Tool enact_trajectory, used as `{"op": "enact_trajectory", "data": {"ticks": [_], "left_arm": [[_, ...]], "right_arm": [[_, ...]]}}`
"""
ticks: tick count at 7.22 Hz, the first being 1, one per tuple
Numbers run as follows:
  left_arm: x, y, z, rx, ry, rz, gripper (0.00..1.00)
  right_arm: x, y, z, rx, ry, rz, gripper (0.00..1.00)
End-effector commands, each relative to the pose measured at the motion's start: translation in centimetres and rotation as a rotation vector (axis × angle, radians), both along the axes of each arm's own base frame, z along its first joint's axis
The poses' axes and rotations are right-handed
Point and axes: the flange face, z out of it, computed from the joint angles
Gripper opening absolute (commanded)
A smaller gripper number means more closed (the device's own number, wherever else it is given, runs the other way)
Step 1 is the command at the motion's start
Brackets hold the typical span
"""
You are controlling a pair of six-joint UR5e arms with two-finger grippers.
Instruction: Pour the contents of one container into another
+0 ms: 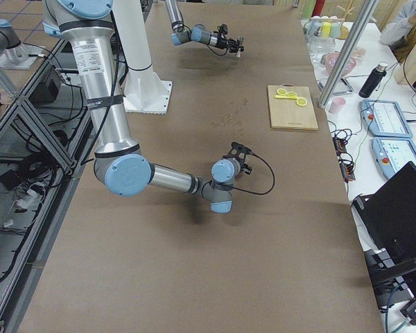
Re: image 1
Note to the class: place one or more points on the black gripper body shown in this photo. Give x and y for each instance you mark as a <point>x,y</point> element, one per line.
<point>223,41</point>
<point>244,167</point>

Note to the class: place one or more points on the pink cup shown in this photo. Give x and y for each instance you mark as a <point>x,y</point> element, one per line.
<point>337,104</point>

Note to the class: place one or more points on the aluminium frame post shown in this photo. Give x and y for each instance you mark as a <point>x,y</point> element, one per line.
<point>367,9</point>

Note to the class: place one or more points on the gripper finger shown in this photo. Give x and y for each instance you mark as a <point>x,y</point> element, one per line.
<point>238,40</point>
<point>233,49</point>
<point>248,170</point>

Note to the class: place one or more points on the wooden cutting board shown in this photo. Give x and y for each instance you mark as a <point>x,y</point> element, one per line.
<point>286,114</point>

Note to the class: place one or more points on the teach pendant far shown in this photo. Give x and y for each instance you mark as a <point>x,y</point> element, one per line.
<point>384,119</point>

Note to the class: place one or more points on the person in grey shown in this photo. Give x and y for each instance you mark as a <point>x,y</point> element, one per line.
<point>400,34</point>

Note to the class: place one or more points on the teach pendant near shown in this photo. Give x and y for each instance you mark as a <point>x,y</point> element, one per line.
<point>393,153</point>

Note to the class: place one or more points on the lemon slice far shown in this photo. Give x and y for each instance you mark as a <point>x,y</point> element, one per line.
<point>301,102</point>

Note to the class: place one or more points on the teach pendant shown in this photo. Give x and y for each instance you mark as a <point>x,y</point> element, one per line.
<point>384,119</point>
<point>393,153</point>

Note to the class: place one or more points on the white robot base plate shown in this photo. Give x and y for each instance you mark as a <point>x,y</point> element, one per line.
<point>145,92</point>

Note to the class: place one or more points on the lemon slice near handle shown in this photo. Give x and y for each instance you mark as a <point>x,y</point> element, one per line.
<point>281,91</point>

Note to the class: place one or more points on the black water bottle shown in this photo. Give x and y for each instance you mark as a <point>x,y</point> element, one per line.
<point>373,80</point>

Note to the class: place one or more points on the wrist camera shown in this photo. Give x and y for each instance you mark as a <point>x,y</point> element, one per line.
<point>239,151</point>
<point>223,30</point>

